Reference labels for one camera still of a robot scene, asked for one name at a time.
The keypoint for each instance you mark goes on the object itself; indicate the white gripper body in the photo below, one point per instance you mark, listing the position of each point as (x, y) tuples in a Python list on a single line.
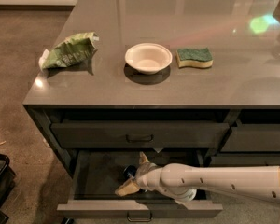
[(142, 175)]

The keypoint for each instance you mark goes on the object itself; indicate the green chip bag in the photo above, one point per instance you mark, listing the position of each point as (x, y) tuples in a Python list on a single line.
[(73, 50)]

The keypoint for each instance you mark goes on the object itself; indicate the open middle drawer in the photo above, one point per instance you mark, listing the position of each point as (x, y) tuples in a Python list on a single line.
[(99, 173)]

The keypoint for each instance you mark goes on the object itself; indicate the dark grey counter cabinet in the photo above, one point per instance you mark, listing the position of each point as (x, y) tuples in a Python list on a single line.
[(243, 84)]

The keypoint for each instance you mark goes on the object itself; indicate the black bin with bottles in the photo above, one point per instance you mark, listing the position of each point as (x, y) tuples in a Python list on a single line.
[(7, 176)]

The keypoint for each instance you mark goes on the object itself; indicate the blue pepsi can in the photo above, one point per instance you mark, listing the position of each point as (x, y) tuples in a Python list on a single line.
[(130, 172)]

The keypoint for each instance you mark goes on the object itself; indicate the top right drawer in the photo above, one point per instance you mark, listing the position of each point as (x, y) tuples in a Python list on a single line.
[(253, 138)]

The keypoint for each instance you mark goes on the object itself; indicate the white bowl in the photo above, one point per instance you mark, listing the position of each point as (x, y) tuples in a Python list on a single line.
[(148, 58)]

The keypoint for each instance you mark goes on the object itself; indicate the middle right drawer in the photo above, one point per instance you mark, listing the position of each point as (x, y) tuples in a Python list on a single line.
[(242, 160)]

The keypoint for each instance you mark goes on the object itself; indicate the green yellow sponge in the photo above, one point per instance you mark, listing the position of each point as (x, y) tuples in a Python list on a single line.
[(197, 58)]

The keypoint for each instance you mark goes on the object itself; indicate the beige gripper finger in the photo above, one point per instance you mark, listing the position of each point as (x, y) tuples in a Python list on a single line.
[(127, 188), (143, 159)]

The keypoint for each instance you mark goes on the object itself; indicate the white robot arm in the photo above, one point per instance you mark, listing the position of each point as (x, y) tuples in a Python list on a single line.
[(181, 182)]

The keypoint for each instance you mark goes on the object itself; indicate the top left drawer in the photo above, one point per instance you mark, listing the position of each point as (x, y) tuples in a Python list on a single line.
[(139, 134)]

